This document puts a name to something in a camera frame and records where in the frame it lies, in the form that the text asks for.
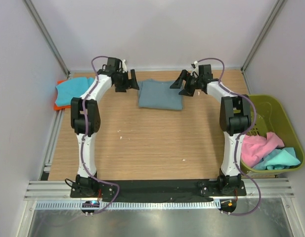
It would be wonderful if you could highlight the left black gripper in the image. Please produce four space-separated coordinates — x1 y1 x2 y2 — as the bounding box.
115 70 139 93

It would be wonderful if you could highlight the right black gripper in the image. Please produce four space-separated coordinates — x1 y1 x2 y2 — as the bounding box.
170 70 203 97

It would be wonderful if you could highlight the grey blue t shirt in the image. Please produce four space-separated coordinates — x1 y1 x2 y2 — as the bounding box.
138 79 183 111

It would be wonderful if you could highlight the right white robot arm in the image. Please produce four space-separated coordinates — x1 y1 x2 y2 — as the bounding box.
170 64 252 196

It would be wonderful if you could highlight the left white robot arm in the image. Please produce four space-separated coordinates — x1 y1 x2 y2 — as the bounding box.
71 56 139 198

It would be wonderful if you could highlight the folded turquoise t shirt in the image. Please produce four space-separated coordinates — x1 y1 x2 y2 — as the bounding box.
55 77 94 107

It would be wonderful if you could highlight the folded orange t shirt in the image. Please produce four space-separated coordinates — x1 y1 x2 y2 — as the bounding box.
53 80 71 111

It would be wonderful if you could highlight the pink t shirt in basket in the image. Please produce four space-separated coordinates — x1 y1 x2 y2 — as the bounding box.
241 132 284 168

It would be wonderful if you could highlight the olive green plastic basket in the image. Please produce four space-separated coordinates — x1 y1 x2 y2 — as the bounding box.
241 95 305 176

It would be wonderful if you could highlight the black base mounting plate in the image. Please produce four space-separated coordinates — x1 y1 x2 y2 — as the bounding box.
65 176 247 212

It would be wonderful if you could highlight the turquoise t shirt in basket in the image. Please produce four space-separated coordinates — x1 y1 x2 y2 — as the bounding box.
253 147 301 170

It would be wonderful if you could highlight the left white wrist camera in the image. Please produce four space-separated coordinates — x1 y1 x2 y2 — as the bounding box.
122 59 128 73

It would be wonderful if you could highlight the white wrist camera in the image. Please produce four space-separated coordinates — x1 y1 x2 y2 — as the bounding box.
191 61 199 78
122 59 128 73

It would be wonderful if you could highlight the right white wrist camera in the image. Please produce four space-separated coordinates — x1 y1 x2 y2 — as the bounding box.
191 61 199 78

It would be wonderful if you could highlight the white slotted cable duct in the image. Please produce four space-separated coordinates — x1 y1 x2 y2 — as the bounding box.
35 199 220 211

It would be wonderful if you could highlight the left aluminium corner post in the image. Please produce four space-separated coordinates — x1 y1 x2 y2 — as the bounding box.
22 0 70 78

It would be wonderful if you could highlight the aluminium corner post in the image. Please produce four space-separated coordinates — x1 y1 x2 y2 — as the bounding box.
22 0 70 78
241 0 287 75

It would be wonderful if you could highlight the right aluminium corner post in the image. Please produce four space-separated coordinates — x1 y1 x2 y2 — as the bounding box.
241 0 287 75

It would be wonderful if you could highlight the aluminium front frame rail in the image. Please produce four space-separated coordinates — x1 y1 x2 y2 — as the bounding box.
24 178 295 200

